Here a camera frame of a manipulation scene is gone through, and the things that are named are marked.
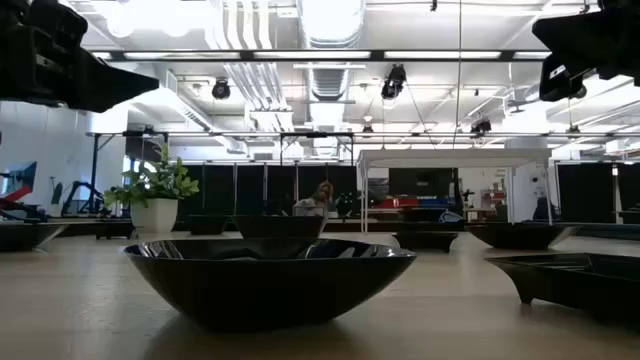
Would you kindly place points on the person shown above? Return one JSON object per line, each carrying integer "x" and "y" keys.
{"x": 312, "y": 206}

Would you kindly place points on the black round ceiling lamp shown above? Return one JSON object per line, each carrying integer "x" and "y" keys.
{"x": 221, "y": 89}
{"x": 582, "y": 93}

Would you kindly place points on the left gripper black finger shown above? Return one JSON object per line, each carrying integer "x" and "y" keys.
{"x": 110, "y": 85}

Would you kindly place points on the black overhead camera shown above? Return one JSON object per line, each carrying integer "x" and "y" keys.
{"x": 394, "y": 82}

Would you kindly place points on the small black cube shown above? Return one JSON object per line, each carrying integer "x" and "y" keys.
{"x": 115, "y": 230}

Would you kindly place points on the small black square plate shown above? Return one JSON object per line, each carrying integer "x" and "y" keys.
{"x": 425, "y": 241}
{"x": 575, "y": 290}
{"x": 25, "y": 237}

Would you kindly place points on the black frame bar with lights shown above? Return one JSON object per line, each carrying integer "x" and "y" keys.
{"x": 377, "y": 55}

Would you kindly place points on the black background truss bar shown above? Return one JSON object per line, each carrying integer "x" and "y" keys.
{"x": 320, "y": 134}

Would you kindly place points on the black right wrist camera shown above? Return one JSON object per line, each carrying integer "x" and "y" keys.
{"x": 562, "y": 82}

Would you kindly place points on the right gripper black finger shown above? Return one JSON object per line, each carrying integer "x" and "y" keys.
{"x": 575, "y": 35}

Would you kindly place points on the black flared square plate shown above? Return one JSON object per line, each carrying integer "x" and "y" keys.
{"x": 207, "y": 225}
{"x": 520, "y": 236}

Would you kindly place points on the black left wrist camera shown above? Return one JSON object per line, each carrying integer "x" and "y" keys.
{"x": 57, "y": 22}

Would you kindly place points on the black wavy square plate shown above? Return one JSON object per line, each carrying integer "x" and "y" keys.
{"x": 277, "y": 227}

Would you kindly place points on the green plant in white pot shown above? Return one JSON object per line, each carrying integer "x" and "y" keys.
{"x": 155, "y": 215}

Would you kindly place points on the black leaf-shaped plate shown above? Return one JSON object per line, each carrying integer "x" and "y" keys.
{"x": 270, "y": 290}

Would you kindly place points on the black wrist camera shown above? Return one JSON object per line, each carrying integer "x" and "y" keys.
{"x": 562, "y": 82}
{"x": 57, "y": 22}

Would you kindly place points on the black room divider panels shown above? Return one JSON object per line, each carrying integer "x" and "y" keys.
{"x": 220, "y": 190}

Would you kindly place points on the silver ceiling air duct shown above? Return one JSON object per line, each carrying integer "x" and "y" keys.
{"x": 330, "y": 80}

